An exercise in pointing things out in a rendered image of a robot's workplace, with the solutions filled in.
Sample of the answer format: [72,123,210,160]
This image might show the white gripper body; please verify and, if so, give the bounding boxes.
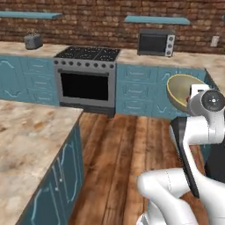
[190,83,212,99]

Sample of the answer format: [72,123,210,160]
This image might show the yellow bowl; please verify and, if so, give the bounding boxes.
[165,73,209,113]

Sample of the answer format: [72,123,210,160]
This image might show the blue cupboard run with corner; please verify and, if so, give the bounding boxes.
[115,62,220,121]

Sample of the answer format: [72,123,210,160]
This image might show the grey toaster oven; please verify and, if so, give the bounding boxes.
[137,28,177,57]

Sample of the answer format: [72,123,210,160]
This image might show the black appliance front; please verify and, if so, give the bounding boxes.
[204,142,225,184]

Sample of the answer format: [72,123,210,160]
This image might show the grey oven with hob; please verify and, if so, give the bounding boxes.
[53,46,121,119]

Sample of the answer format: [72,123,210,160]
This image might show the blue island cupboards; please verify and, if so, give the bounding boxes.
[16,116,86,225]

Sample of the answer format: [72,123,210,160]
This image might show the blue cupboard run with drawers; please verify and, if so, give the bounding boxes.
[0,54,61,106]

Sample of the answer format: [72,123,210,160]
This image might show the grey toaster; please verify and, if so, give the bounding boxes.
[24,33,43,50]

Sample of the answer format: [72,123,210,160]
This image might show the white wall socket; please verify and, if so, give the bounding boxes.
[210,35,221,48]

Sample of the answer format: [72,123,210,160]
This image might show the short blue wall shelf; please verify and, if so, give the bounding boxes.
[124,15,191,25]

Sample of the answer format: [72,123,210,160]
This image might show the long blue wall shelf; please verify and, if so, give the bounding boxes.
[0,11,63,20]

